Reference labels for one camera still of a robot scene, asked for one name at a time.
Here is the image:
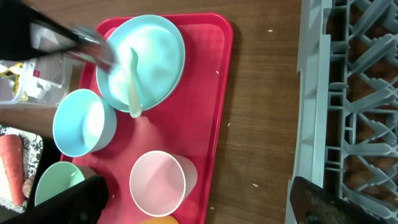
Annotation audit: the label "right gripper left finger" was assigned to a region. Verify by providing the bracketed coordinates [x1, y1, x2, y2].
[3, 175, 109, 224]

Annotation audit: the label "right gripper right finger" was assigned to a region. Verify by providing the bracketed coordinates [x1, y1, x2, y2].
[289, 176, 381, 224]

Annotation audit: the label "white rice grains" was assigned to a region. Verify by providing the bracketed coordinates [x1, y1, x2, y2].
[1, 126, 43, 213]

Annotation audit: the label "pink cup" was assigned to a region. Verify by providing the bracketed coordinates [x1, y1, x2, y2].
[129, 151, 198, 217]

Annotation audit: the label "black waste tray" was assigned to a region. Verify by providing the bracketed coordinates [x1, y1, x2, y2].
[1, 135, 60, 222]

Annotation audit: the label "white plastic spoon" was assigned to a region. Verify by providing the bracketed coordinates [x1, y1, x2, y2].
[128, 48, 142, 118]

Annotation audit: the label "light blue bowl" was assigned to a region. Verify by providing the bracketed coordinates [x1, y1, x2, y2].
[52, 89, 117, 157]

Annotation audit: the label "red serving tray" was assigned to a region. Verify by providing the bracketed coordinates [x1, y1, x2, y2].
[72, 12, 233, 223]

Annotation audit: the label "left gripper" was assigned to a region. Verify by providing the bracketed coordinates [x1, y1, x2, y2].
[1, 0, 116, 72]

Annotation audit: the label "orange carrot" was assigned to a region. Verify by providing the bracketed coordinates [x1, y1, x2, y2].
[1, 134, 25, 206]

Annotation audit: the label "light blue plate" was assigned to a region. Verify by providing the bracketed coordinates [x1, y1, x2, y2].
[106, 15, 185, 111]

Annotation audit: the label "yellow foil wrapper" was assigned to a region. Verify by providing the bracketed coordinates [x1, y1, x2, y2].
[1, 60, 28, 104]

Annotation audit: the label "grey dishwasher rack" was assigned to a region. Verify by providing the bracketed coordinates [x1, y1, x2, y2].
[292, 0, 397, 223]

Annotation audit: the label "yellow cup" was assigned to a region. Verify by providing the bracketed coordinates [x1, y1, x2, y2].
[139, 215, 179, 224]

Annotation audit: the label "clear plastic storage bin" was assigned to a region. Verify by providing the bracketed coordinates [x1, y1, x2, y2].
[0, 23, 85, 106]

